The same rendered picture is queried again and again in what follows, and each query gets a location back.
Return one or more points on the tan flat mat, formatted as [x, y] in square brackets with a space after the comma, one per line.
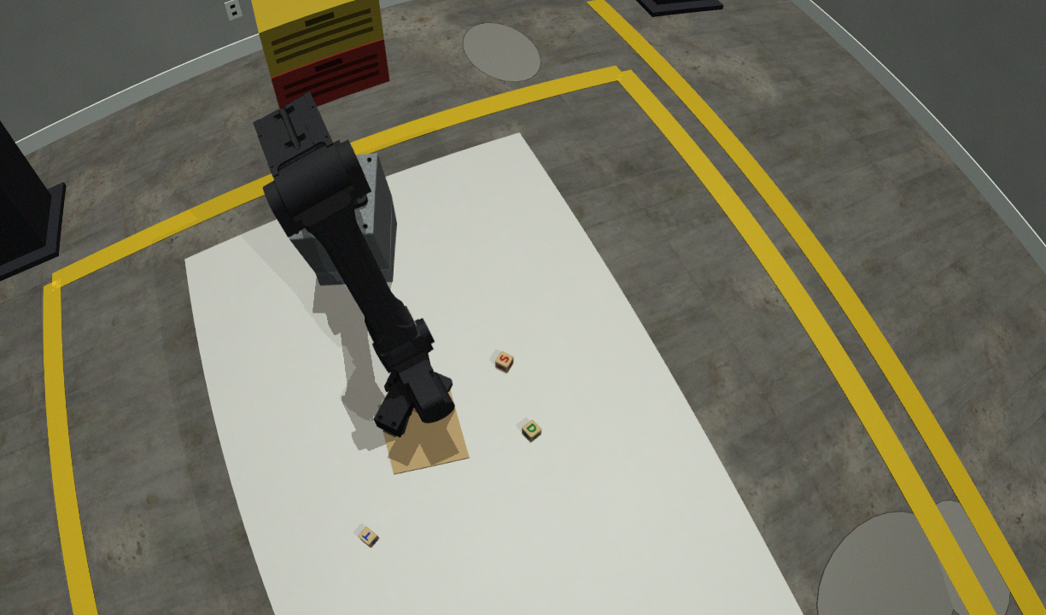
[424, 445]

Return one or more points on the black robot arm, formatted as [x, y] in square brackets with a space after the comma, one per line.
[306, 176]

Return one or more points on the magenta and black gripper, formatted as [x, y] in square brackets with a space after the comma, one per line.
[447, 382]

